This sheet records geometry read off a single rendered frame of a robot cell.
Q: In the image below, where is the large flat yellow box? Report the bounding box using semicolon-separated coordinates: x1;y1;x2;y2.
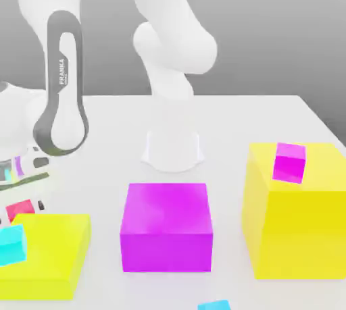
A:
0;213;92;301

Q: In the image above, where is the small magenta cube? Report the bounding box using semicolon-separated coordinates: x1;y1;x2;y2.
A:
271;142;307;185

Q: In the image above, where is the small red cube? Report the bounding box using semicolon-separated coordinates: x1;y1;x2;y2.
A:
5;199;36;224

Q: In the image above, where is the large tall yellow box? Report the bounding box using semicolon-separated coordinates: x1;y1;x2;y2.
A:
241;142;346;280

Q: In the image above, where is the large magenta box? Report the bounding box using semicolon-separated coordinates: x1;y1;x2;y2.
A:
119;182;214;274

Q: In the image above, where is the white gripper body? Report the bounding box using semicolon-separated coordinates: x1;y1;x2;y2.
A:
0;170;53;209

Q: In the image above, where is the small cyan cube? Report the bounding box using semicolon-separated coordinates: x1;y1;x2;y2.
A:
0;224;28;267
197;299;232;310

